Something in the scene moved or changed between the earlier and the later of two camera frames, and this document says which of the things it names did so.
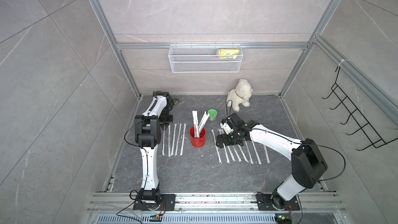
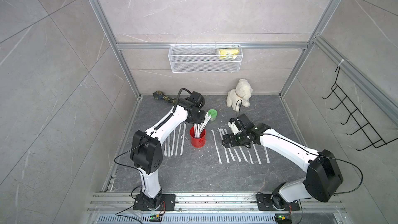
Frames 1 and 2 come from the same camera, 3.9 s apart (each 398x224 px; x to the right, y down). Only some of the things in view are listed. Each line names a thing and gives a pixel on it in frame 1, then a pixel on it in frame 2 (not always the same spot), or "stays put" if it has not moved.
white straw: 266,154 stays put
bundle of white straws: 198,127 stays put
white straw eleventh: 173,139 stays put
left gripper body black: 165,119 to 198,117
